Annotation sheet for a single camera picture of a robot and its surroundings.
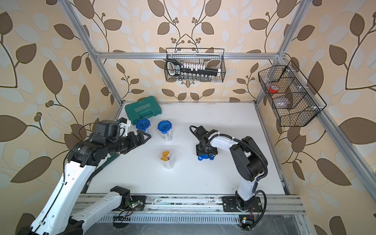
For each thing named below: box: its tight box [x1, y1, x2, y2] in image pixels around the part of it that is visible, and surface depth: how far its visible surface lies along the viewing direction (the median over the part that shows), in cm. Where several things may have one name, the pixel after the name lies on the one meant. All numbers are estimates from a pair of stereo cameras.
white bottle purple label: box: [162, 150, 170, 158], surface depth 83 cm
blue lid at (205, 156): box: [197, 154, 215, 162], surface depth 93 cm
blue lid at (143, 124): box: [135, 118, 151, 132], surface depth 93 cm
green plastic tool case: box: [124, 95, 163, 126], surface depth 114 cm
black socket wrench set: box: [166, 59, 221, 80], surface depth 86 cm
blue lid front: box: [157, 119, 173, 135], surface depth 93 cm
